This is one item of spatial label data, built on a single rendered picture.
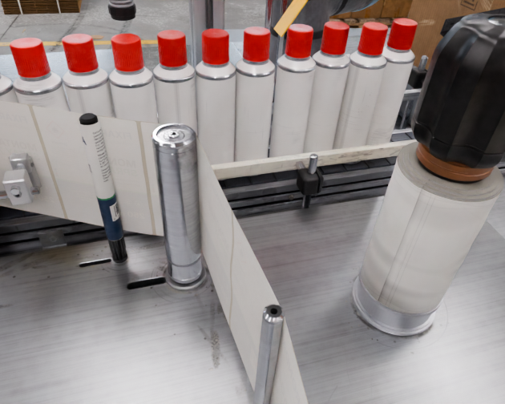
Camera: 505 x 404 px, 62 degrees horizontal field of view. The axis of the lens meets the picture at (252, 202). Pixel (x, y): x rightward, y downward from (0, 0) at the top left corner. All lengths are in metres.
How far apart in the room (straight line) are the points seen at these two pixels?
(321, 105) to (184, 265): 0.30
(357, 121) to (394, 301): 0.30
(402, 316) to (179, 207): 0.24
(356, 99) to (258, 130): 0.15
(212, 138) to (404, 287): 0.31
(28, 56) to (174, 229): 0.25
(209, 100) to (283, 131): 0.12
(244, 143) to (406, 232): 0.29
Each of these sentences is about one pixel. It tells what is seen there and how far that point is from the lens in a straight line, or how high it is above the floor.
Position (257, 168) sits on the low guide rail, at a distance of 0.60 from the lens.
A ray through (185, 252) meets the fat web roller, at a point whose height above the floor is 0.94.
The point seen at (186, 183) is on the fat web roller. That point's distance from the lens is 0.38.
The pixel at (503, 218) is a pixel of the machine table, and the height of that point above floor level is 0.83.
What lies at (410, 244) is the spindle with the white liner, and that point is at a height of 1.00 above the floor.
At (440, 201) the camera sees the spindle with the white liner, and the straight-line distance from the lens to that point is 0.36.
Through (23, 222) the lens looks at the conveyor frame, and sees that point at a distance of 0.61.
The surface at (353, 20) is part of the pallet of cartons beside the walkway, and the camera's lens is 4.02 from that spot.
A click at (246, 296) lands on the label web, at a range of 0.31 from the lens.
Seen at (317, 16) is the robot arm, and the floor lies 1.02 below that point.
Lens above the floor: 1.26
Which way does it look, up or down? 40 degrees down
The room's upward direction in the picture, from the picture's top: 4 degrees clockwise
